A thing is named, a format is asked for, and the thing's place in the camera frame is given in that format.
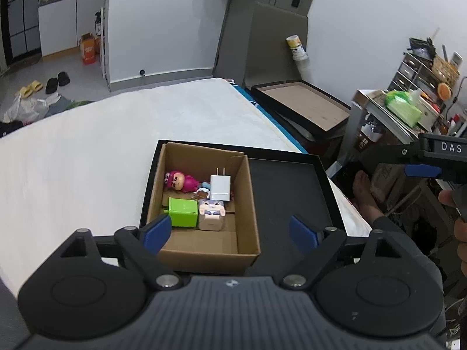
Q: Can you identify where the grey metal side table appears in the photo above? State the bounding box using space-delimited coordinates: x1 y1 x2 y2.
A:
337 89 422 166

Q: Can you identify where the white plastic bag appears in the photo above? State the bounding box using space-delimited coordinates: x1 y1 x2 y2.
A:
3 94 49 124

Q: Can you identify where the green tissue pack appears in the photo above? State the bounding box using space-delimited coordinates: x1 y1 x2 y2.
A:
385 90 422 128

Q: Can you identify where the orange cardboard box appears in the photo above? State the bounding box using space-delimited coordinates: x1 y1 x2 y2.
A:
79 32 100 65

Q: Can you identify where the brown cardboard box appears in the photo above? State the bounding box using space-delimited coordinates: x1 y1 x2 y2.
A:
141 142 261 274

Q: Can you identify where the white plug charger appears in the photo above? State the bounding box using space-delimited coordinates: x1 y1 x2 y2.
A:
210 168 231 202

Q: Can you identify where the magenta monster figure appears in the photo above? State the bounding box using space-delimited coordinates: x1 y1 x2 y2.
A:
164 171 201 193

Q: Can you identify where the yellow capped white bottle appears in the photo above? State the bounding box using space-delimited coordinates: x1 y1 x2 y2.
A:
286 35 312 82

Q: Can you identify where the small white cartoon figure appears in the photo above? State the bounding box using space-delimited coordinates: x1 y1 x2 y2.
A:
194 187 226 232

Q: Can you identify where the black shallow tray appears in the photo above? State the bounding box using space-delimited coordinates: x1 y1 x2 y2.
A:
140 140 344 277

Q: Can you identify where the black tray brown inside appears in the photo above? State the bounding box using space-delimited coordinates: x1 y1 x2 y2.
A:
251 80 351 141

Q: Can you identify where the grey leaning board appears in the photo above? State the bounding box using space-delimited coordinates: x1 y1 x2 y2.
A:
212 0 310 89

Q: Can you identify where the green cube charger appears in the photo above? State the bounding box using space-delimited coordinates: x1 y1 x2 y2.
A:
164 197 199 228

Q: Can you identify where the person's right hand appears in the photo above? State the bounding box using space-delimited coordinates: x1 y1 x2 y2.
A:
438 190 467 277

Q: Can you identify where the small drawer organizer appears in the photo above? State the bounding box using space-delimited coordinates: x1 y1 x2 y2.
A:
388 52 444 106

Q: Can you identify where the yellow slipper pair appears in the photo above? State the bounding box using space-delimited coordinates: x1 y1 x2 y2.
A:
18 80 43 99

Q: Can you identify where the black slipper pair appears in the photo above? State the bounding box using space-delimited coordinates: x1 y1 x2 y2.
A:
45 71 70 95

